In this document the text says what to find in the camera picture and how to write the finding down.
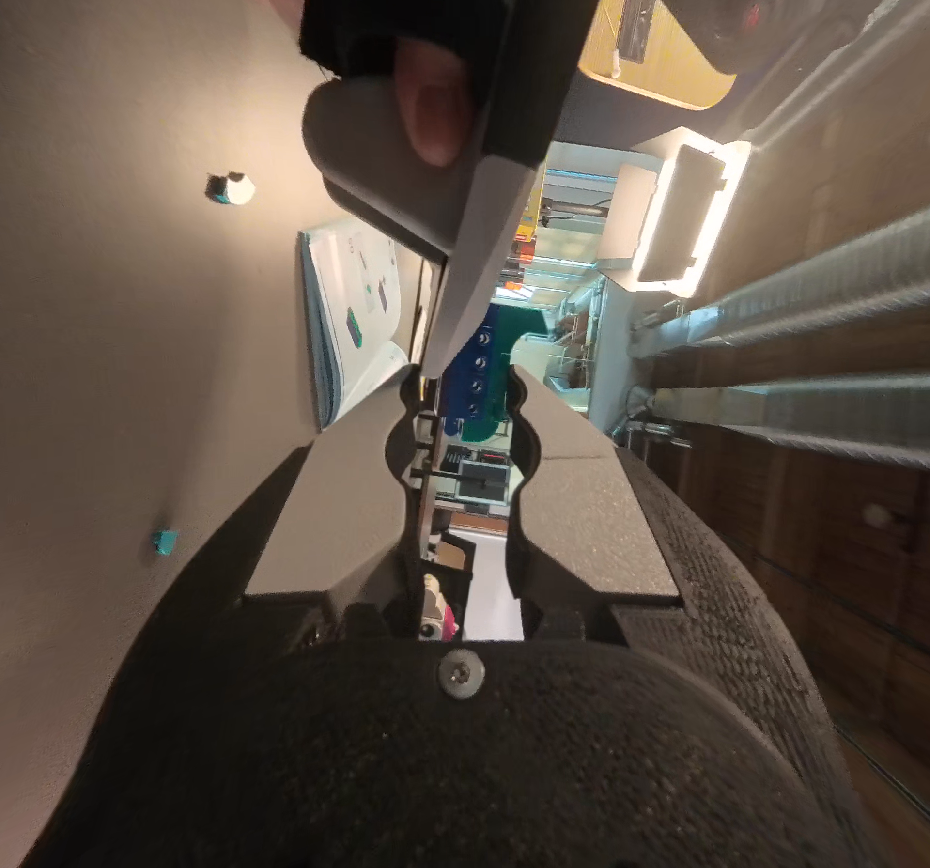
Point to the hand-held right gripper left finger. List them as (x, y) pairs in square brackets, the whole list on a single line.
[(327, 519)]

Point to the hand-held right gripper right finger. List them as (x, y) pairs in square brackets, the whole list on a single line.
[(596, 519)]

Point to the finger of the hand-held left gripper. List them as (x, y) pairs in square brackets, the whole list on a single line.
[(487, 228)]

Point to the green and blue lego assembly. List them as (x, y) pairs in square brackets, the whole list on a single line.
[(469, 367)]

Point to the white lego unicorn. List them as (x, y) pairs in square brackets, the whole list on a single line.
[(434, 610)]

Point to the small teal lego piece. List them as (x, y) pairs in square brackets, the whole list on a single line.
[(165, 542)]

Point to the white and teal lego piece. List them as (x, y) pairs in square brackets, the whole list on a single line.
[(236, 191)]

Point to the person's left hand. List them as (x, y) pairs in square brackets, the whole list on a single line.
[(436, 105)]

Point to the open instruction booklet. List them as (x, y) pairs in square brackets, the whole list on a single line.
[(341, 301)]

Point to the ceiling light fixture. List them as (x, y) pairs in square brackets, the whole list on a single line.
[(683, 214)]

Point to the metal ventilation duct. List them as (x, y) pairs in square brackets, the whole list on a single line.
[(835, 279), (835, 417)]

